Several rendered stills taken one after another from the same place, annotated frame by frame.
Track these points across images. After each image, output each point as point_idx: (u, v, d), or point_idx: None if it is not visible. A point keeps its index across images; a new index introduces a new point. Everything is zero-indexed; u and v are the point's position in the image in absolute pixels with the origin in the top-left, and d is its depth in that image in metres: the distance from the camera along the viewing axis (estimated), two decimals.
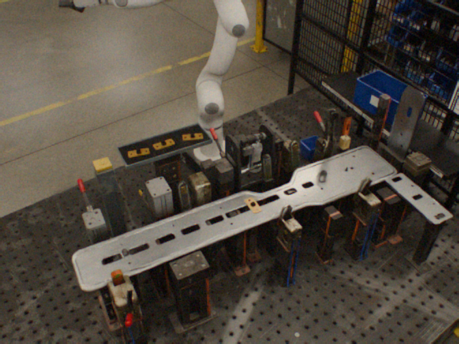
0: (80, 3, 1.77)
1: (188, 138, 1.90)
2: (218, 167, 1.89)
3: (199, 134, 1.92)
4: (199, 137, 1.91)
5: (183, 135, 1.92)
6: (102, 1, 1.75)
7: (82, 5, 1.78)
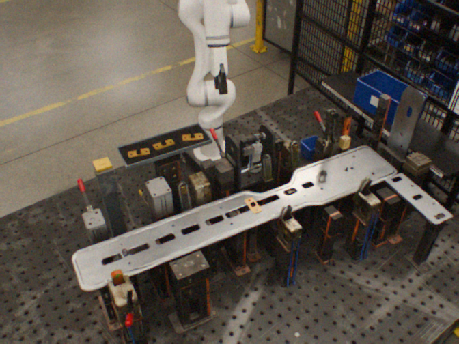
0: None
1: (188, 138, 1.90)
2: (218, 167, 1.89)
3: (199, 134, 1.92)
4: (199, 137, 1.91)
5: (183, 135, 1.92)
6: None
7: None
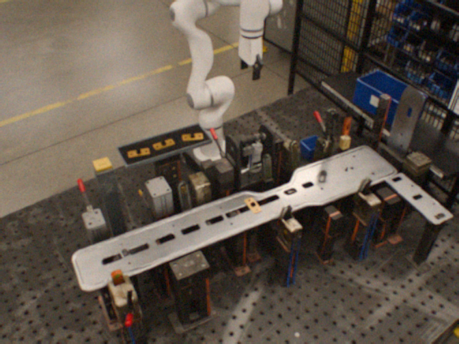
0: None
1: (188, 138, 1.90)
2: (218, 167, 1.89)
3: (199, 134, 1.92)
4: (199, 137, 1.91)
5: (183, 135, 1.92)
6: None
7: None
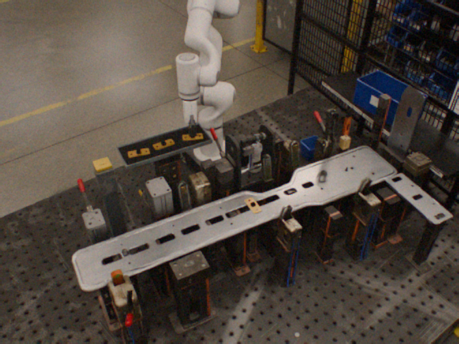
0: None
1: (188, 138, 1.90)
2: (218, 167, 1.89)
3: (199, 134, 1.92)
4: (199, 137, 1.91)
5: (183, 135, 1.92)
6: None
7: None
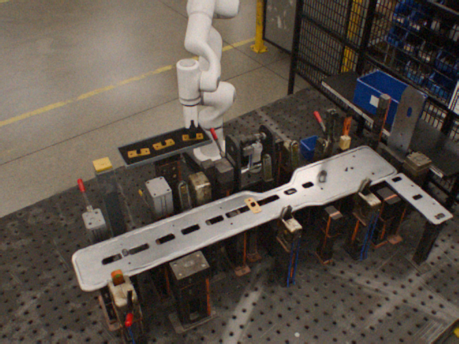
0: None
1: (188, 138, 1.90)
2: (218, 167, 1.89)
3: (199, 134, 1.92)
4: (199, 137, 1.91)
5: (183, 135, 1.92)
6: None
7: None
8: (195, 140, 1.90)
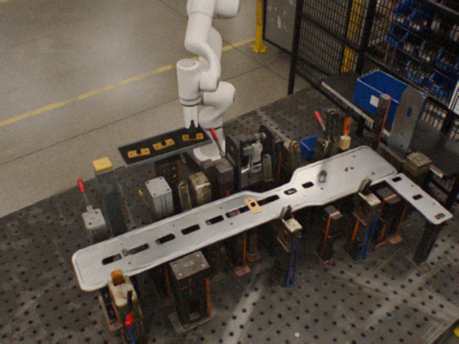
0: None
1: (188, 138, 1.90)
2: (218, 167, 1.89)
3: (199, 134, 1.92)
4: (199, 137, 1.91)
5: (183, 135, 1.92)
6: None
7: None
8: (195, 140, 1.90)
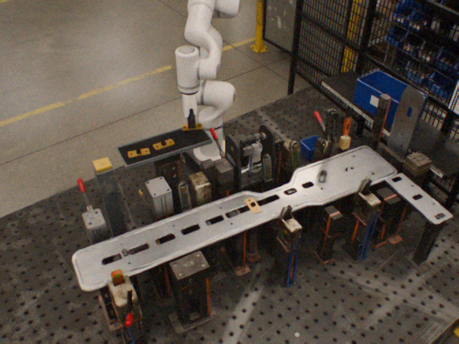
0: None
1: (187, 127, 1.87)
2: (218, 167, 1.89)
3: (199, 123, 1.89)
4: (199, 127, 1.87)
5: (182, 125, 1.88)
6: (199, 84, 1.76)
7: None
8: (194, 130, 1.86)
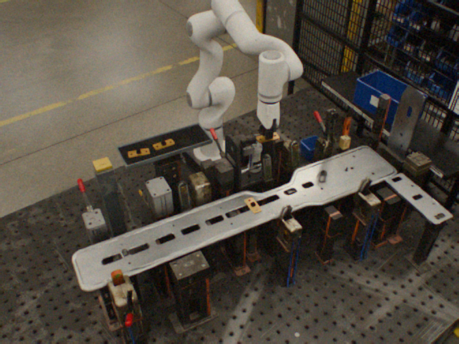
0: None
1: (263, 139, 1.71)
2: (218, 167, 1.89)
3: (273, 133, 1.74)
4: (275, 137, 1.72)
5: (257, 137, 1.72)
6: None
7: None
8: (271, 140, 1.71)
